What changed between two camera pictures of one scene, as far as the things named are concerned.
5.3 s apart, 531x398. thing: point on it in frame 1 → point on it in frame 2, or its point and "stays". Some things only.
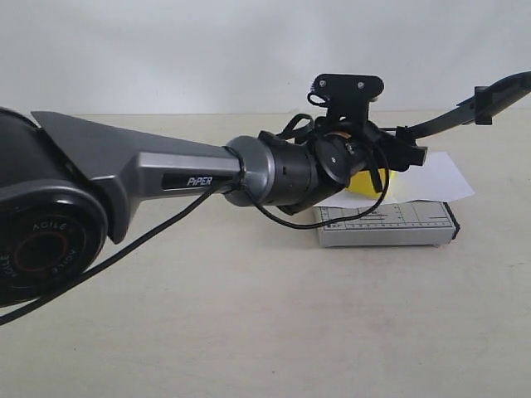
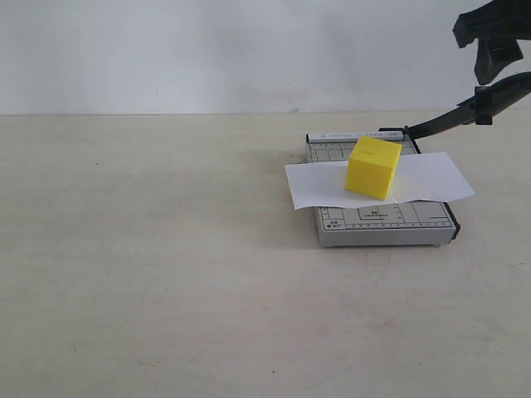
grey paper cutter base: (414, 225) stays
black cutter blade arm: (486, 101) stays
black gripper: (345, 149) → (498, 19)
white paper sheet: (436, 179) stays
